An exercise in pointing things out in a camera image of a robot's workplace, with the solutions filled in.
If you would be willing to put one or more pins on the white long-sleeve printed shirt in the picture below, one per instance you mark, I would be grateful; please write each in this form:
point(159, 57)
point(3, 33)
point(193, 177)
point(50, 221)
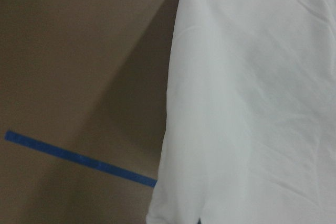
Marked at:
point(250, 102)

